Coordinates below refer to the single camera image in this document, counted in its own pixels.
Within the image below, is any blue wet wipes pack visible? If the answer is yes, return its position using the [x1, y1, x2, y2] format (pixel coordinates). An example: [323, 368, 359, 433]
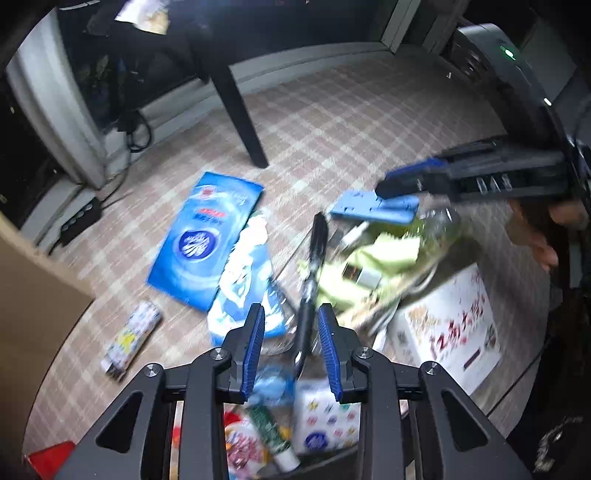
[147, 172, 263, 311]

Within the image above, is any coffee sachet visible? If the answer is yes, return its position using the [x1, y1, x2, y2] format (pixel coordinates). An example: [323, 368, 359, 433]
[223, 410, 269, 479]

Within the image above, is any small patterned candy bar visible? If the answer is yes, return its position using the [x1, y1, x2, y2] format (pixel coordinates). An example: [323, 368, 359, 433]
[100, 300, 162, 381]

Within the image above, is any light wood board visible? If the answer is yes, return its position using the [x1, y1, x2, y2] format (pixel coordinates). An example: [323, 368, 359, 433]
[1, 217, 94, 467]

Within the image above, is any light stand pole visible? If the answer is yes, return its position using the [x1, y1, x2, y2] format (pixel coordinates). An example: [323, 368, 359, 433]
[190, 21, 269, 169]

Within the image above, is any white red-text box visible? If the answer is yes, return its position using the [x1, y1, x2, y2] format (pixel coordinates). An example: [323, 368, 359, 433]
[390, 263, 502, 395]

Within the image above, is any red cardboard box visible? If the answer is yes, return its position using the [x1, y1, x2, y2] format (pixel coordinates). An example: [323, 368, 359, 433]
[24, 440, 76, 480]

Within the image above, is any black power strip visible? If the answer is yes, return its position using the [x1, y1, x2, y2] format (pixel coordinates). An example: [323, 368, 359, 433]
[58, 198, 102, 246]

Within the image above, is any person right hand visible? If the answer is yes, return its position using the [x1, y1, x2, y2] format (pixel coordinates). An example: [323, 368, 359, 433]
[505, 199, 590, 272]

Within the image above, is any blue plastic clothes clip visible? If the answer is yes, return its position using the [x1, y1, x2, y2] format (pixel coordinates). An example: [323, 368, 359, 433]
[329, 190, 420, 225]

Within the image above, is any green snack bag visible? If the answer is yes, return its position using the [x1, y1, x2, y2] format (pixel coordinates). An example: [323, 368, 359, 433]
[317, 218, 463, 330]

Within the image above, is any black pen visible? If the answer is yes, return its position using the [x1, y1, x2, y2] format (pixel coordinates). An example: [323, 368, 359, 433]
[293, 212, 329, 380]

